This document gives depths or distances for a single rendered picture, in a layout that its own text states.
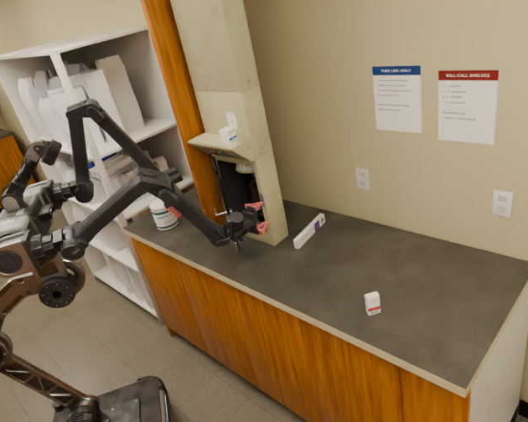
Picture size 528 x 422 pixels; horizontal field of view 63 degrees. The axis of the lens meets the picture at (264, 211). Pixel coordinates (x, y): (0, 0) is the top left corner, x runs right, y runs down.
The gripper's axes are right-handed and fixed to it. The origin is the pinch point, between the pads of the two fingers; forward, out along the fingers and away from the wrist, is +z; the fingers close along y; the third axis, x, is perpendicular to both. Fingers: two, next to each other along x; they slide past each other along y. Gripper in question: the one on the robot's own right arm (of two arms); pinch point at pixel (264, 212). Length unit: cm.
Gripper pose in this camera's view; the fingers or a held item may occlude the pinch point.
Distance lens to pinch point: 186.9
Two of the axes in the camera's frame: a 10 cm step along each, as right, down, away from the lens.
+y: -2.4, -8.5, -4.6
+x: -6.9, -1.8, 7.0
